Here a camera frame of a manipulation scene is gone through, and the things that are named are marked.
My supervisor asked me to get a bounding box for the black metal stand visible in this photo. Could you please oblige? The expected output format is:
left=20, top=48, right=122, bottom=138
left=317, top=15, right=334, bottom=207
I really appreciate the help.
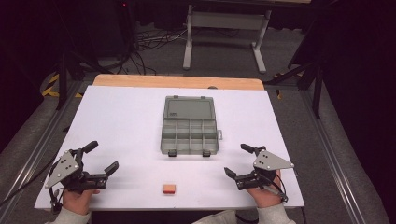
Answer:
left=266, top=60, right=325, bottom=119
left=55, top=50, right=106, bottom=111

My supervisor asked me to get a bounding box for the bundle of floor cables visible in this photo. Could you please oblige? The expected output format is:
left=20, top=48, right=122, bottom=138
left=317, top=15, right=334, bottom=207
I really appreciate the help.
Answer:
left=118, top=26, right=191, bottom=76

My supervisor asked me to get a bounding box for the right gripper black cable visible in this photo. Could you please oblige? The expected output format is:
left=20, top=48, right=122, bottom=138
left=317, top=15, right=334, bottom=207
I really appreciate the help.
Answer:
left=261, top=171, right=290, bottom=205

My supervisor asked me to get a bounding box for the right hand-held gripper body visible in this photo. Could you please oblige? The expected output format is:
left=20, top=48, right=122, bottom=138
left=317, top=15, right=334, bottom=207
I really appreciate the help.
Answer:
left=234, top=146, right=295, bottom=191

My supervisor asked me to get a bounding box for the small orange block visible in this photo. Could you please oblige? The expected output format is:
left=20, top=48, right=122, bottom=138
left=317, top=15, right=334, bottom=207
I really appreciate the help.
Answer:
left=162, top=183, right=177, bottom=196

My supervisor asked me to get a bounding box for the person's right hand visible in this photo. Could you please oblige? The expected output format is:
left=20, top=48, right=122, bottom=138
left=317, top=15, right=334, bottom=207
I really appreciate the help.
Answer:
left=245, top=169, right=283, bottom=209

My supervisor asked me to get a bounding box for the person's left hand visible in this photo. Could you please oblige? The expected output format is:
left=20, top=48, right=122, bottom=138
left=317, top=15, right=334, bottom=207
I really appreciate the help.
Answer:
left=62, top=188, right=101, bottom=217

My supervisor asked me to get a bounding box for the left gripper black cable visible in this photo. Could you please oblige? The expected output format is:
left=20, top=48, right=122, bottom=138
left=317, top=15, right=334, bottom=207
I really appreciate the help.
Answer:
left=0, top=153, right=64, bottom=216

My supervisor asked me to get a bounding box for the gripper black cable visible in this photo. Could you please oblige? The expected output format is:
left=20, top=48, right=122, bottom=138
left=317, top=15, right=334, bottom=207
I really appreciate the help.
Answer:
left=261, top=171, right=290, bottom=205
left=0, top=153, right=64, bottom=216

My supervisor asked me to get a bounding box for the grey plastic compartment box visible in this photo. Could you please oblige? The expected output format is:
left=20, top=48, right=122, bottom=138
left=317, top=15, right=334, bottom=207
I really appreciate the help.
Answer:
left=160, top=94, right=224, bottom=158

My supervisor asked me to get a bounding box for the white table board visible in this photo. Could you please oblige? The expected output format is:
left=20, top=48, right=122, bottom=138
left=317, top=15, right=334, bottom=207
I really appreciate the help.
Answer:
left=34, top=85, right=305, bottom=212

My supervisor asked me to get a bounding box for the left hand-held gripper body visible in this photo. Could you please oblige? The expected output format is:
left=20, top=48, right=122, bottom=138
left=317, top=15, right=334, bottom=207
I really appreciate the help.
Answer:
left=44, top=148, right=108, bottom=194

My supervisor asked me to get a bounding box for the aluminium floor rail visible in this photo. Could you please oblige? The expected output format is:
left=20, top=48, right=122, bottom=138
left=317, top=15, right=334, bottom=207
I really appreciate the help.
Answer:
left=300, top=88, right=368, bottom=224
left=0, top=79, right=84, bottom=220

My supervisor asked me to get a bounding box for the white metal desk frame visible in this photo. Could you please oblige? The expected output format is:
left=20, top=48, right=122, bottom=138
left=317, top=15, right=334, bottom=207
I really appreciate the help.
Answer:
left=182, top=4, right=273, bottom=75

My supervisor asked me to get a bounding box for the yellow black hazard tape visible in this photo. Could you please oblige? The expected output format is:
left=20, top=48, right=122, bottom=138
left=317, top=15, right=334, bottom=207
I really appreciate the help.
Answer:
left=41, top=72, right=84, bottom=99

